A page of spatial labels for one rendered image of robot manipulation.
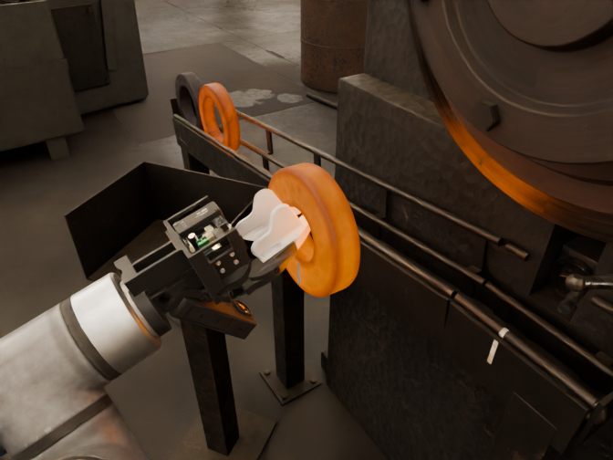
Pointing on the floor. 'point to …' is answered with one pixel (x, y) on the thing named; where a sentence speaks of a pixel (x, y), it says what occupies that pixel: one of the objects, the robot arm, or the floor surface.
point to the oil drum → (332, 41)
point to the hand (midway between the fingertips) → (308, 217)
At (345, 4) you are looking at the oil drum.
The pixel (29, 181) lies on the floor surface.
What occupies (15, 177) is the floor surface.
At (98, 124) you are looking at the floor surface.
